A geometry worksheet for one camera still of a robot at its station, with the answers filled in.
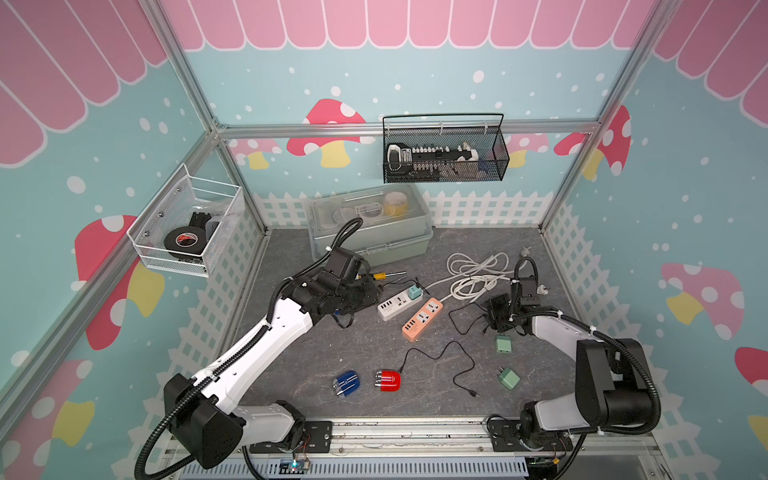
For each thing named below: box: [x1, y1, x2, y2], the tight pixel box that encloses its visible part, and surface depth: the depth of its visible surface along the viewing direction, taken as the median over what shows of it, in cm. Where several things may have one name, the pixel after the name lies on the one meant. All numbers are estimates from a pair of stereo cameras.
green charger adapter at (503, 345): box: [495, 336, 512, 355], surface depth 89 cm
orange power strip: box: [402, 297, 444, 343], surface depth 94 cm
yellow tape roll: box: [384, 191, 408, 217], surface depth 105 cm
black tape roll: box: [164, 226, 207, 260], surface depth 70 cm
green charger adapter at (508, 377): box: [496, 365, 521, 391], surface depth 83 cm
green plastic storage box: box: [308, 183, 434, 267], surface depth 104 cm
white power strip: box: [377, 290, 424, 321], surface depth 98 cm
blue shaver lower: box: [332, 370, 361, 397], surface depth 82 cm
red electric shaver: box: [374, 370, 401, 392], surface depth 82 cm
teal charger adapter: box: [408, 285, 423, 300], surface depth 96 cm
